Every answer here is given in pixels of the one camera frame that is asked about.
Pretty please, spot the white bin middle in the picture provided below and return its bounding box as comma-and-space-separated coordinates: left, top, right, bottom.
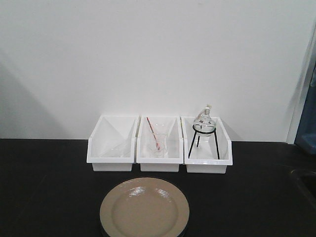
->
136, 116, 184, 172

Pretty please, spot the white bin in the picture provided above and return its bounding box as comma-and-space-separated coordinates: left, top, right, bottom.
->
180, 116, 233, 174
136, 116, 184, 172
86, 115, 139, 172

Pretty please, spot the glass beaker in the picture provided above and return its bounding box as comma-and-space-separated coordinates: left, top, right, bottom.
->
148, 133, 167, 158

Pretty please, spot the red stirring rod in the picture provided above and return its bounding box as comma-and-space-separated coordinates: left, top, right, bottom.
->
146, 117, 160, 151

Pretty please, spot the glass alcohol lamp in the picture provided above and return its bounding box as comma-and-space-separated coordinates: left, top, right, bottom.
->
193, 105, 216, 137

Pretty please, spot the white bin left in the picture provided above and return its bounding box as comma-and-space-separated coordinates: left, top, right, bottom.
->
86, 115, 139, 172

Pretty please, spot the white bin right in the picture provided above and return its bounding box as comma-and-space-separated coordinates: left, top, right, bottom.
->
180, 116, 233, 174

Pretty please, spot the blue pegboard drying rack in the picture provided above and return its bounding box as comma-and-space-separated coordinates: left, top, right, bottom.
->
295, 52, 316, 155

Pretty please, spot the black lab sink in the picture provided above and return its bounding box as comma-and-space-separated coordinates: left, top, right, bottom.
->
291, 169, 316, 199

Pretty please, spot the black wire tripod stand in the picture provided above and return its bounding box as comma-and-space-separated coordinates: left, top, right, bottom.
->
188, 124, 220, 159

